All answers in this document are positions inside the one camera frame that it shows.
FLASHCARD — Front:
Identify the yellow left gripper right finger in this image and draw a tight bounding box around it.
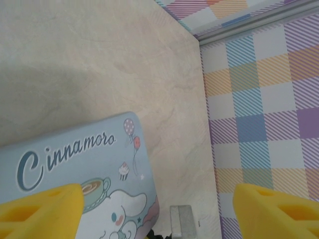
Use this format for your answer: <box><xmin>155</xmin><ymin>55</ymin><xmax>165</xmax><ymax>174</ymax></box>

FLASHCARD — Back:
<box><xmin>235</xmin><ymin>184</ymin><xmax>319</xmax><ymax>239</ymax></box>

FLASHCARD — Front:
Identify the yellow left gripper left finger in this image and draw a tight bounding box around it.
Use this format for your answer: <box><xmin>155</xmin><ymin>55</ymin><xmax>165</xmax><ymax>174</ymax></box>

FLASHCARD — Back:
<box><xmin>0</xmin><ymin>183</ymin><xmax>85</xmax><ymax>239</ymax></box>

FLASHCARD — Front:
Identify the light blue cartoon tin box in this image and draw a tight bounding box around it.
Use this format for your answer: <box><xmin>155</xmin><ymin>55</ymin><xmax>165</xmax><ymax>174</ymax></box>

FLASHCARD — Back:
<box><xmin>0</xmin><ymin>111</ymin><xmax>160</xmax><ymax>239</ymax></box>

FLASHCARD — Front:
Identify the aluminium frame post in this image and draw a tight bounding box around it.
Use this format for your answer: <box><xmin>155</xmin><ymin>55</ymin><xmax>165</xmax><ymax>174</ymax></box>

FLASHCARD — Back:
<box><xmin>198</xmin><ymin>2</ymin><xmax>319</xmax><ymax>46</ymax></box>

